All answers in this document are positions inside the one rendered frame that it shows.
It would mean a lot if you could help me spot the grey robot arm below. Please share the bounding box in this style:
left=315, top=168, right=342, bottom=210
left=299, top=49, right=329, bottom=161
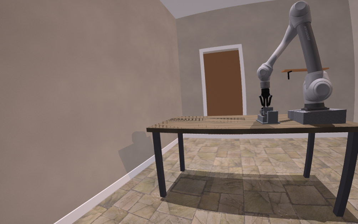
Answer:
left=257, top=1, right=333, bottom=111

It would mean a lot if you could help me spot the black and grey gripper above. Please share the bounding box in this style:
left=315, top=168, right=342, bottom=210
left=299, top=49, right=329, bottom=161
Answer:
left=259, top=88, right=272, bottom=107

